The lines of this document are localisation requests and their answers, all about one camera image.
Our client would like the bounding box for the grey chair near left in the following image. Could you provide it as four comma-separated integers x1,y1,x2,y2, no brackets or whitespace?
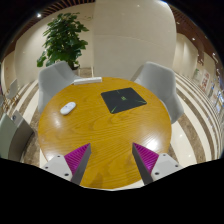
0,111,34,162

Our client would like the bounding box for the round wooden table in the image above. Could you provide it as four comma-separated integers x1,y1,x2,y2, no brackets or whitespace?
38,77,171,189

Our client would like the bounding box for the grey chair back right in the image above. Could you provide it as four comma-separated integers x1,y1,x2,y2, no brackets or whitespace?
132,61,184,123

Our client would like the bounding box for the green potted plant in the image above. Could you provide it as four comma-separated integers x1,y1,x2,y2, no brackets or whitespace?
37,13,89,70

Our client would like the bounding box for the white rectangular box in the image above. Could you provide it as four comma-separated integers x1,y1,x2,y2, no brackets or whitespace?
73,77,102,85

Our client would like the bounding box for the white computer mouse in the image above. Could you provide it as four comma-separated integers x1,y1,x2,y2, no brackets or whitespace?
60,102,76,115

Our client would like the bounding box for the grey chair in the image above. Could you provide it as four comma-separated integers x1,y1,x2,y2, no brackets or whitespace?
38,61,80,113
0,111,34,162
132,61,184,123
6,80,18,101

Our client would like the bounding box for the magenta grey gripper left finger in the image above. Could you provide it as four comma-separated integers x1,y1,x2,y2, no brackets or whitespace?
42,143,91,185

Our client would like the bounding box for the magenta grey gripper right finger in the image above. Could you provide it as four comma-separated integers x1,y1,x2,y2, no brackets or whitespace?
132,143,182,185

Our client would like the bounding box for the black square mouse pad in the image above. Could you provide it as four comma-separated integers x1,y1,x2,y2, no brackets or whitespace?
101,87,147,114

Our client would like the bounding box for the grey chair far left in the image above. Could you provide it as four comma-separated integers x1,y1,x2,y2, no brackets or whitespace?
6,80,18,101

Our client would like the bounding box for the grey chair back left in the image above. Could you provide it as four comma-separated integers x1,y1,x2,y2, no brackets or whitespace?
38,61,80,113

